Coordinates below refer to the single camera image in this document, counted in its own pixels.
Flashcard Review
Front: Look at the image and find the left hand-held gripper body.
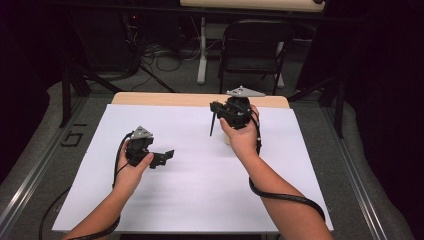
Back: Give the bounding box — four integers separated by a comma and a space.
124, 125, 155, 168

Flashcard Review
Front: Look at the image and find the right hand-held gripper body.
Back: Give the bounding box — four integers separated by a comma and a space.
218, 85, 266, 130

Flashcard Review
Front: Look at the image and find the dark teal pen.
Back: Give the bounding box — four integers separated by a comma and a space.
209, 111, 218, 138

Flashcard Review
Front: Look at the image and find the person's right hand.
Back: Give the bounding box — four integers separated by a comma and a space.
219, 104, 261, 161

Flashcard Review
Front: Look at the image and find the person's left hand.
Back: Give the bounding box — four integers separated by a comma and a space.
113, 141, 155, 198

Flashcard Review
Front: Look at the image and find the white table sheet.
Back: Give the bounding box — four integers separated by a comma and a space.
52, 103, 334, 233

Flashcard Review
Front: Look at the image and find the white table leg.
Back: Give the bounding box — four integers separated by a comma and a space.
196, 16, 209, 85

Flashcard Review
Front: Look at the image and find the black folding chair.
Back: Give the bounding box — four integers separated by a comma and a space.
218, 18, 295, 96

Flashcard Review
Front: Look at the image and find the black metal stand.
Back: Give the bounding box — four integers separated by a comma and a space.
59, 61, 125, 129
288, 75, 345, 139

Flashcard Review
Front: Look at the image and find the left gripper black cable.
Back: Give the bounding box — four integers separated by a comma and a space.
38, 132, 134, 240

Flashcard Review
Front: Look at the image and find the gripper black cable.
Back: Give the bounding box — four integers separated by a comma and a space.
249, 108, 326, 222
38, 132, 134, 240

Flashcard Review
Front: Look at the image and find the tangle of floor cables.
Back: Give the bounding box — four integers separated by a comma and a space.
123, 13, 208, 93

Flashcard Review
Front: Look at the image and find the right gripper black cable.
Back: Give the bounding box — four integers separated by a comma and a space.
249, 108, 326, 222

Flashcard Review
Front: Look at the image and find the aluminium floor rail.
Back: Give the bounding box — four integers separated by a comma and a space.
320, 105, 390, 240
0, 95, 88, 232

